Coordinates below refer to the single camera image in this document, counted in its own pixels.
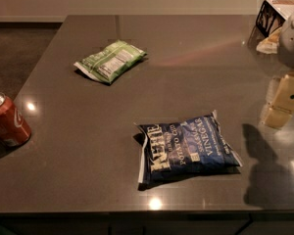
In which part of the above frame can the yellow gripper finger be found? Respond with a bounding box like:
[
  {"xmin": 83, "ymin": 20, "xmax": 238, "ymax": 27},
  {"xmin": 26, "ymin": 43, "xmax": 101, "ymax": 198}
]
[
  {"xmin": 263, "ymin": 74, "xmax": 294, "ymax": 129},
  {"xmin": 266, "ymin": 77, "xmax": 280, "ymax": 103}
]

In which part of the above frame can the red coke can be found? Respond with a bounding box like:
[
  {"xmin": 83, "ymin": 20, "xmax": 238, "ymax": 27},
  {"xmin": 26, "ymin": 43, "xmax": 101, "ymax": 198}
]
[{"xmin": 0, "ymin": 92, "xmax": 31, "ymax": 147}]

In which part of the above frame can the blue Kettle chip bag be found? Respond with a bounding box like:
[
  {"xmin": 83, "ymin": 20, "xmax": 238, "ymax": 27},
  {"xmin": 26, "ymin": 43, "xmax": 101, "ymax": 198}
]
[{"xmin": 138, "ymin": 111, "xmax": 242, "ymax": 185}]

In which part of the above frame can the green jalapeno chip bag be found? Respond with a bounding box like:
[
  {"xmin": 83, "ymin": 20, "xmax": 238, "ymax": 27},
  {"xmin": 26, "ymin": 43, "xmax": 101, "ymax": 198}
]
[{"xmin": 73, "ymin": 40, "xmax": 146, "ymax": 84}]

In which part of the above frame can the black wire snack basket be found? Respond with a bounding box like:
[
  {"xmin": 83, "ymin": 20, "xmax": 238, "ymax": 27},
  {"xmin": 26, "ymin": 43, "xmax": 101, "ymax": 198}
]
[{"xmin": 256, "ymin": 0, "xmax": 294, "ymax": 54}]

